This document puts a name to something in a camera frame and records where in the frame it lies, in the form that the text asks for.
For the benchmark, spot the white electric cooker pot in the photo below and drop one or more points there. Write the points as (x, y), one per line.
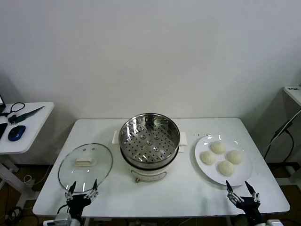
(145, 175)

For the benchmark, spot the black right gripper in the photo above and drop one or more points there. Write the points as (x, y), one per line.
(250, 207)

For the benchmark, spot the blue computer mouse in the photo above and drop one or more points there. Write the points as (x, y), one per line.
(16, 133)

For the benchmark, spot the large white plate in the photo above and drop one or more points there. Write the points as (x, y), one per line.
(207, 143)

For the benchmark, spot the white steamed baozi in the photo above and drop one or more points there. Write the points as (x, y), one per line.
(234, 157)
(226, 167)
(208, 157)
(218, 147)

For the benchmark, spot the black phone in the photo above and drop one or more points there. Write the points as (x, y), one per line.
(2, 129)

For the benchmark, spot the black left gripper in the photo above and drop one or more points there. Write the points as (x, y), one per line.
(77, 204)

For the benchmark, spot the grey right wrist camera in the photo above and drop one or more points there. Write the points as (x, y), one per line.
(274, 222)

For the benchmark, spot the small white side table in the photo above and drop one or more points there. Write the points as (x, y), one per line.
(35, 131)

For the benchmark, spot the round glass pot lid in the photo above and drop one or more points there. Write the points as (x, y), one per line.
(70, 174)

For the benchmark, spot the white shelf with label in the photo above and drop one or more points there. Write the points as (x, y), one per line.
(294, 93)

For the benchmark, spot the dark laptop corner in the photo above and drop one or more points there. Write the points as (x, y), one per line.
(2, 101)

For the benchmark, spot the long dark green tool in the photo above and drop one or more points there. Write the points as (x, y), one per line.
(28, 114)

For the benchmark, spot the perforated steel steamer basket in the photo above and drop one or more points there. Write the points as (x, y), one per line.
(131, 150)

